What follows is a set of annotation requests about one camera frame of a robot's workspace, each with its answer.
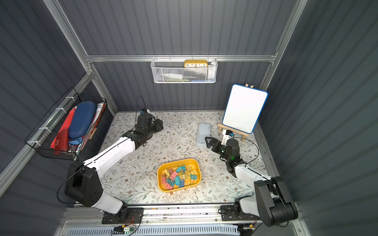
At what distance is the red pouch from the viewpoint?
2.13 feet

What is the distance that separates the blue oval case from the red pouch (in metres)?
0.02

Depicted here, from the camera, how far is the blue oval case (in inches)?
27.1
